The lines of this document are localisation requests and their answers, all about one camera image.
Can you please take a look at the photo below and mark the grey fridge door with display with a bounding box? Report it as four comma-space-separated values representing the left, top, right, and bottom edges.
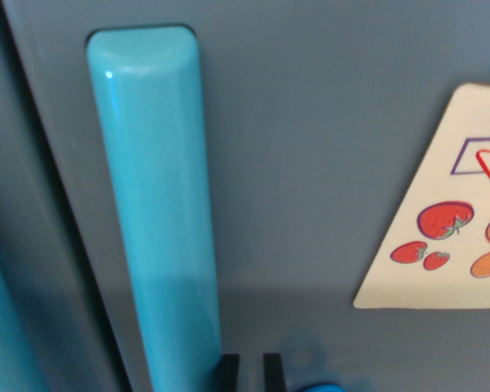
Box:
0, 0, 131, 392

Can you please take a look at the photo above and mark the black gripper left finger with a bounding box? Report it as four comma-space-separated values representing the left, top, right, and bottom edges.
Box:
218, 353, 241, 392

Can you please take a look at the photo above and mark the grey toy refrigerator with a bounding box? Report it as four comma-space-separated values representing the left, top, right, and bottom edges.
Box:
2, 0, 490, 392

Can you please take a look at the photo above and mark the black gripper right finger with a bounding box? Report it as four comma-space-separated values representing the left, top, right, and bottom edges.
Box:
262, 353, 287, 392

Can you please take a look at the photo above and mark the teal handle of card door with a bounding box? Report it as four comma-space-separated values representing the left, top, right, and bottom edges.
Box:
85, 24, 223, 392

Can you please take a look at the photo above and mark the teal handle of display door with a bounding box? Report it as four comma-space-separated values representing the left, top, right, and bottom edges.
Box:
0, 228, 50, 392

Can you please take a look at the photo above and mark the cream fruit checklist card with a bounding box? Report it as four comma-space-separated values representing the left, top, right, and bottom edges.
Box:
352, 82, 490, 310

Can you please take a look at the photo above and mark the blue ring clip magnet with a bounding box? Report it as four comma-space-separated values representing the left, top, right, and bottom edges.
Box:
292, 381, 346, 392

